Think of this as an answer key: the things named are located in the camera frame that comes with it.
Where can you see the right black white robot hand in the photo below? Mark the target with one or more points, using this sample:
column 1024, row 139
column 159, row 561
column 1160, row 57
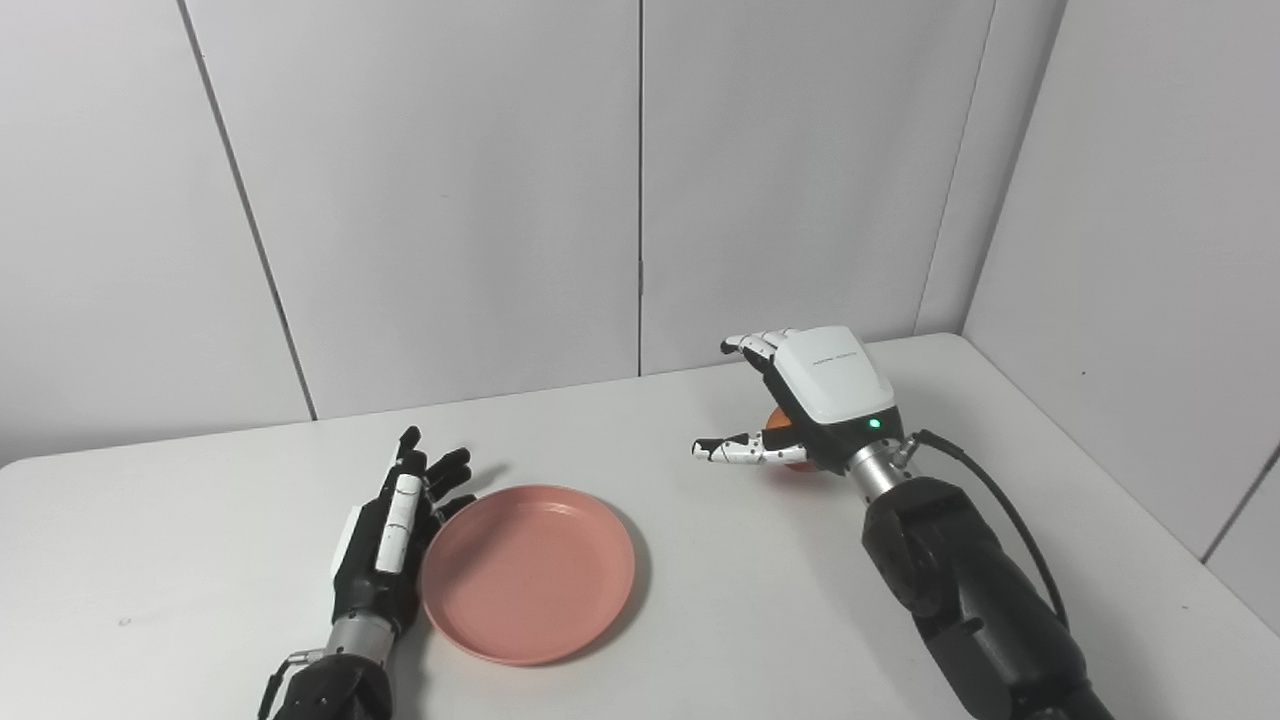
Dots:
column 830, row 385

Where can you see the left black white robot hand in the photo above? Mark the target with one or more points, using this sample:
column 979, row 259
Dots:
column 380, row 560

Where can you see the red yellow pomegranate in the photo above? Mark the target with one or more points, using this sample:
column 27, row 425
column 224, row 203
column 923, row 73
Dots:
column 778, row 418

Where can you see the pink round plate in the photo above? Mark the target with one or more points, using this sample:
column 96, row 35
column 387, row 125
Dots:
column 528, row 575

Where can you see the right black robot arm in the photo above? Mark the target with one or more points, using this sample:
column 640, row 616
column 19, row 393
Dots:
column 970, row 580

